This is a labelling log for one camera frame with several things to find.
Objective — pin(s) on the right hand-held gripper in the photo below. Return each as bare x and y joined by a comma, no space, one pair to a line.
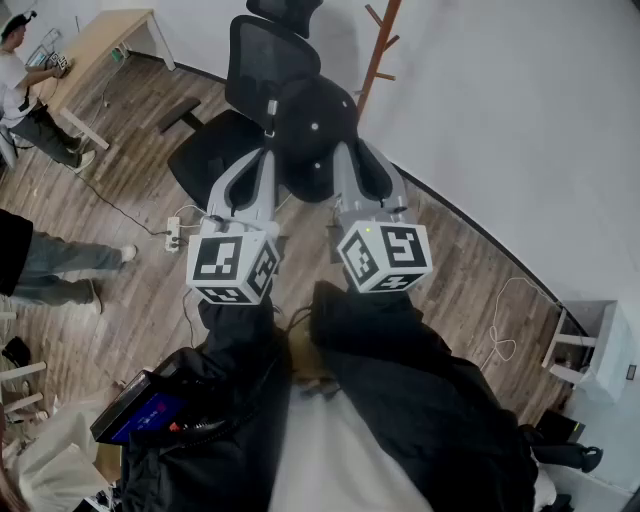
400,250

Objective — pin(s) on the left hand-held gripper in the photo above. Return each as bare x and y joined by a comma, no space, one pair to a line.
215,262

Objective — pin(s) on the black baseball cap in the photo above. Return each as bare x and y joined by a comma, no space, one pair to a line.
310,145

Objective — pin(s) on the wooden coat rack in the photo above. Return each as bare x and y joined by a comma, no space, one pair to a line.
380,45

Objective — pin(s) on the person's right forearm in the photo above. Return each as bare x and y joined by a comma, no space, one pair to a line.
400,380

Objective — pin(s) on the person's left forearm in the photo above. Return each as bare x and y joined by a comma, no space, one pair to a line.
235,360

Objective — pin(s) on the white power strip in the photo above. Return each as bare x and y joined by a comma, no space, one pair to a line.
173,235

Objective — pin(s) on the black mesh office chair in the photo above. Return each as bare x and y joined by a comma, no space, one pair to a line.
260,60

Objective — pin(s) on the person's olive trousers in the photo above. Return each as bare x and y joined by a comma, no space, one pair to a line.
307,355

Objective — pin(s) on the small green box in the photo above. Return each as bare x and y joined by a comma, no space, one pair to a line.
116,55

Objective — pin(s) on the light wooden desk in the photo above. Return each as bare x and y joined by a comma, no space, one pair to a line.
100,35

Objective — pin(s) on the black tablet blue screen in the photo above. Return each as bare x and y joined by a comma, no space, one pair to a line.
145,415

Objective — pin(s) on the small black bag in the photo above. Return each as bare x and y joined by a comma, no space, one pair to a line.
16,350

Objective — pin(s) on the person's white shirt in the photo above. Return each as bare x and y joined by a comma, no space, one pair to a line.
330,460

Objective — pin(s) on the white shelf unit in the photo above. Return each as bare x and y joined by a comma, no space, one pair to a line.
610,350

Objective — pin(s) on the black box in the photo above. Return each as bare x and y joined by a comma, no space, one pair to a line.
557,425

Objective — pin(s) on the white fabric bundle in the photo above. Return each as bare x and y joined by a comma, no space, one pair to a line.
60,450

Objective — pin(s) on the black padded bar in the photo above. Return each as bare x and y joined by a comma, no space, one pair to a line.
565,456

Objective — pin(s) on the white table frame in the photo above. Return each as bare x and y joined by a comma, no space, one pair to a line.
22,370

